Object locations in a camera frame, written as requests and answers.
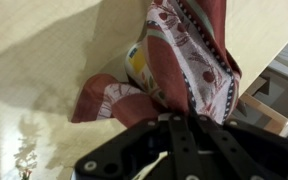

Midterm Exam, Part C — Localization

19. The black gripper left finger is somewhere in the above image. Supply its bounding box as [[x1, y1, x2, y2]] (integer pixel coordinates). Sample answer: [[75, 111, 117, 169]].
[[169, 115, 204, 180]]

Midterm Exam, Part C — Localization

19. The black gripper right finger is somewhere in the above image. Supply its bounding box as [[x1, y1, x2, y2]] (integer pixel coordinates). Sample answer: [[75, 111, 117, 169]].
[[196, 115, 267, 180]]

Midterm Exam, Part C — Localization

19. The red patterned towel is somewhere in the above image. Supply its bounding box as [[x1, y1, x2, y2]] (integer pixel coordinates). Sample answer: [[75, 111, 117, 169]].
[[71, 0, 241, 127]]

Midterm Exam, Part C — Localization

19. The white plastic container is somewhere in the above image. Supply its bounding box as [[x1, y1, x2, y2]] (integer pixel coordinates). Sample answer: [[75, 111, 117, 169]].
[[125, 43, 166, 107]]

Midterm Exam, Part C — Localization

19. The wooden chair near left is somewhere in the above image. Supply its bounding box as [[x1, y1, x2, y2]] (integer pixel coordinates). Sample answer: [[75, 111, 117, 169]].
[[232, 74, 288, 137]]

